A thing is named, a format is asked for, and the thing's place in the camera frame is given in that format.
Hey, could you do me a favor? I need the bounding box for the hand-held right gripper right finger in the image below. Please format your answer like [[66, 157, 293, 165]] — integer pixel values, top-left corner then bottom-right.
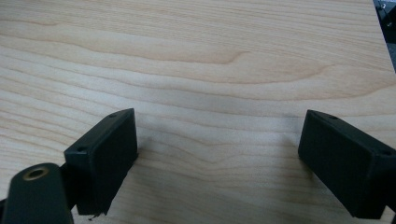
[[297, 108, 396, 220]]

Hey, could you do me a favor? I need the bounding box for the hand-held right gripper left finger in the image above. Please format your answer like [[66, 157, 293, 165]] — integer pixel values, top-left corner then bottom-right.
[[64, 107, 139, 217]]

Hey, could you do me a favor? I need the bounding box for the dark metal stand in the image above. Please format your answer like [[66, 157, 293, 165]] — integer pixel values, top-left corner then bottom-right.
[[373, 0, 396, 75]]

